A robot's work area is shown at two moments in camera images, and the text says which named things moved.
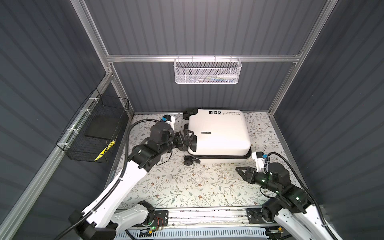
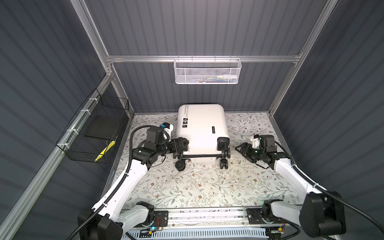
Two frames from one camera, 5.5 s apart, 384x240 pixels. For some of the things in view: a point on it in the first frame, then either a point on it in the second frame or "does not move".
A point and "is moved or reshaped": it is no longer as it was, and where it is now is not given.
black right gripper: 248,175 → 246,152
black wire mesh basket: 98,123 does not move
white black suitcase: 220,135 is moved or reshaped
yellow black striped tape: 107,148 does not move
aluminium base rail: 212,217 does not move
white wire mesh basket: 206,70 does not move
